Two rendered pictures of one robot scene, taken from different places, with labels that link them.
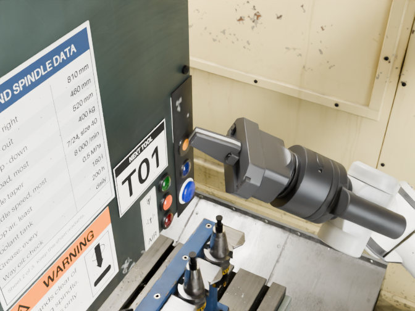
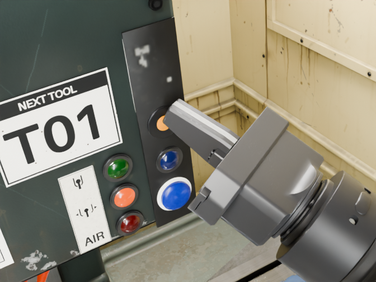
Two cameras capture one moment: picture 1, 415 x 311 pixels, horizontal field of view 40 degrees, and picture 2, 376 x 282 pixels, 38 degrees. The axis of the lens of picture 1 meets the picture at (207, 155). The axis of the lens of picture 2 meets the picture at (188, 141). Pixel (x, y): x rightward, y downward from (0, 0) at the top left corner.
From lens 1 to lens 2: 38 cm
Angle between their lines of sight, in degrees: 29
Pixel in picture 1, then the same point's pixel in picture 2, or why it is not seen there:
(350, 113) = not seen: outside the picture
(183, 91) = (151, 37)
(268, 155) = (271, 168)
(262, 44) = not seen: outside the picture
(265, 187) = (247, 217)
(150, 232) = (89, 230)
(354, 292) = not seen: outside the picture
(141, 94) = (41, 11)
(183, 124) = (158, 91)
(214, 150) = (194, 139)
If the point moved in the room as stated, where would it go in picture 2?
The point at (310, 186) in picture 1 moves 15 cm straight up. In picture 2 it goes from (324, 239) to (335, 46)
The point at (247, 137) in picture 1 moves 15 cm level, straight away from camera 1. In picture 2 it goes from (248, 132) to (332, 55)
